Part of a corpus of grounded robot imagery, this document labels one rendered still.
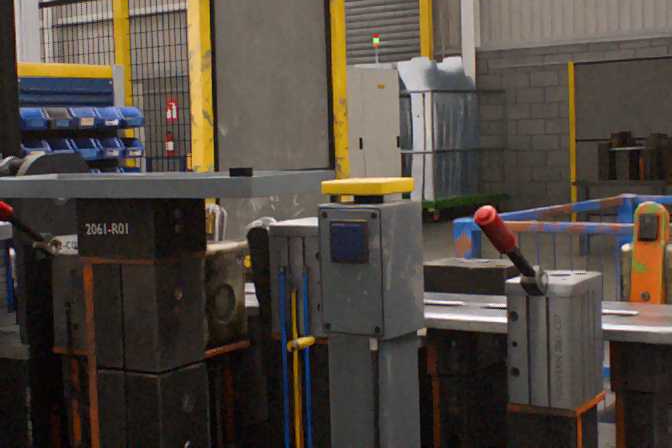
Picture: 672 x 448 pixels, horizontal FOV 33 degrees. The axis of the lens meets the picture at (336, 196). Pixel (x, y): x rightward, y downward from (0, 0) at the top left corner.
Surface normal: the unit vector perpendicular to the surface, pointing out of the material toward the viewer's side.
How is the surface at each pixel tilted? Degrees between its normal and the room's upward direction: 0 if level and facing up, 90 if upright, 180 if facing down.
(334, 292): 90
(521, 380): 90
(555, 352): 90
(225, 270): 90
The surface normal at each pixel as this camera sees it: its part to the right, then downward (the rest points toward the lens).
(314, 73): 0.84, 0.00
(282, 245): -0.53, 0.06
